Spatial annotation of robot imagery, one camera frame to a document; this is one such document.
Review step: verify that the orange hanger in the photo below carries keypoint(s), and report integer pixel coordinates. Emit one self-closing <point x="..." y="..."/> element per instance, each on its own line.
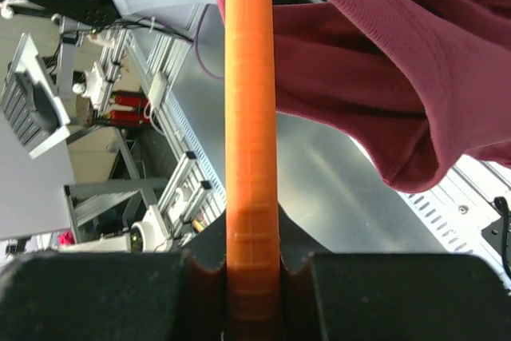
<point x="252" y="219"/>

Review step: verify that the red fire extinguishers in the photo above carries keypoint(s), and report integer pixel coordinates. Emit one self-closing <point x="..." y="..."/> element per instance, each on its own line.
<point x="128" y="109"/>

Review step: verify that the grey desk with keyboard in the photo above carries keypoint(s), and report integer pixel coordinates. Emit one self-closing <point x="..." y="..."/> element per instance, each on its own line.
<point x="34" y="112"/>

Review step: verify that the aluminium rail frame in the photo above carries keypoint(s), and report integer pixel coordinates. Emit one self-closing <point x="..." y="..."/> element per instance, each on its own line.
<point x="459" y="207"/>

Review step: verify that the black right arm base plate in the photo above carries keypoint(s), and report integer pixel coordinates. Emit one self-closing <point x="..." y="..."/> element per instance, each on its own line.
<point x="498" y="233"/>

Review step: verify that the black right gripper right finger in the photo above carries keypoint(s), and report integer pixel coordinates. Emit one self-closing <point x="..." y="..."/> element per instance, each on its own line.
<point x="396" y="296"/>

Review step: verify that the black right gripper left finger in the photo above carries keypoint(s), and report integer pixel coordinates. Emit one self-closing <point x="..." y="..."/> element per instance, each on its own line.
<point x="177" y="295"/>

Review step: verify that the maroon tank top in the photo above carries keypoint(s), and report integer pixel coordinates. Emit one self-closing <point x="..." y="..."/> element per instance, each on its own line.
<point x="418" y="83"/>

